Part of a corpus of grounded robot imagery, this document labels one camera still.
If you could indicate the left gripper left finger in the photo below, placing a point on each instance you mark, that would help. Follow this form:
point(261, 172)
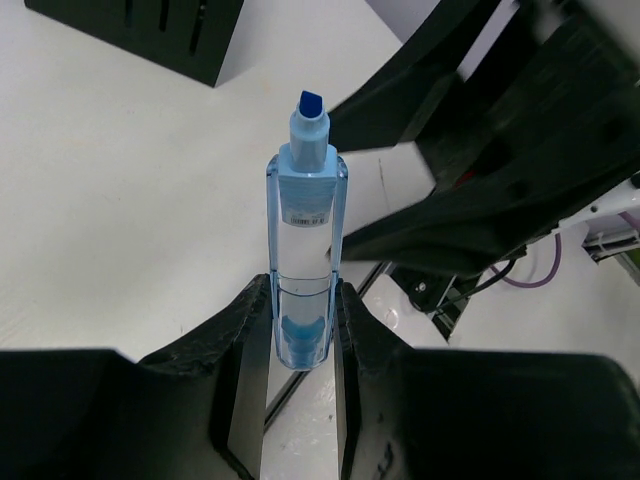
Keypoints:
point(194, 409)

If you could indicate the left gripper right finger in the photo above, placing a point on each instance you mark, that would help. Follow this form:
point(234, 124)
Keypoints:
point(407, 413)

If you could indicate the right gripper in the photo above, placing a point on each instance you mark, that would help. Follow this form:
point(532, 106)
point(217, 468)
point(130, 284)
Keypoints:
point(547, 122)

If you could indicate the blue highlighter pen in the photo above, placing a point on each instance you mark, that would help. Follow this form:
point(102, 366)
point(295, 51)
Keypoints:
point(306, 193)

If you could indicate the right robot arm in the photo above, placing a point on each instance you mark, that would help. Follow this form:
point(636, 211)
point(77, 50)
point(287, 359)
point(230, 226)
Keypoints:
point(428, 290)

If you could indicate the black organizer container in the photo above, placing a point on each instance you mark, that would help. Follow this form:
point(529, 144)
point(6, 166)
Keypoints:
point(188, 37)

